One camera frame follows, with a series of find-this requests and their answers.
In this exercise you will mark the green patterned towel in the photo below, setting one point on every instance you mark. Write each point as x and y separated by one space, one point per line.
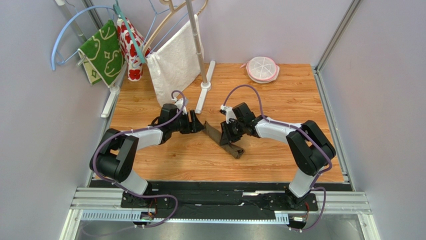
101 55

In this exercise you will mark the brown cloth napkin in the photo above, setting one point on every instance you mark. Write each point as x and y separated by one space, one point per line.
215 135

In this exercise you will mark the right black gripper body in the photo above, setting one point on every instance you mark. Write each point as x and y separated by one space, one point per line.
228 132

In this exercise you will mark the red white patterned cloth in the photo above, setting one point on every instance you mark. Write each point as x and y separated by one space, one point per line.
128 49

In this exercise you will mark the teal hanger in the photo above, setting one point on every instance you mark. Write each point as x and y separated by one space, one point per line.
122 16

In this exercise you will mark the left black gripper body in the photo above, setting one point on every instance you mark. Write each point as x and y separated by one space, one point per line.
182 124

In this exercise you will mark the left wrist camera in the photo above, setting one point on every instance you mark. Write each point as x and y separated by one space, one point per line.
181 104

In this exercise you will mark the metal drying rack stand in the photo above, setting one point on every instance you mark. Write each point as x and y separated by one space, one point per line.
206 76

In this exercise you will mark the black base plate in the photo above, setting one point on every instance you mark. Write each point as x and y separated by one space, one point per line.
218 200

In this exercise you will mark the white pink lidded container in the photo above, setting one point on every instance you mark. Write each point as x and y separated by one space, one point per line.
262 69

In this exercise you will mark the white towel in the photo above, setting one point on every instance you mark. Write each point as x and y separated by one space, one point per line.
175 65

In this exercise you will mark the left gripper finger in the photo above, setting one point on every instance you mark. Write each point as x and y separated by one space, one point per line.
197 125
191 113

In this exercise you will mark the beige wooden hanger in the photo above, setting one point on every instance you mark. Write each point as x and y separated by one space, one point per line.
171 11

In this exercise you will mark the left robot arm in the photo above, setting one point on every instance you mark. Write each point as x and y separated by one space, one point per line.
117 150

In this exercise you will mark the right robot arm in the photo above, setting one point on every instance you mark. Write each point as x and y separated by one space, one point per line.
311 149

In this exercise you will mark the aluminium frame rail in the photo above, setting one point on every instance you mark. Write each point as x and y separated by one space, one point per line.
342 26

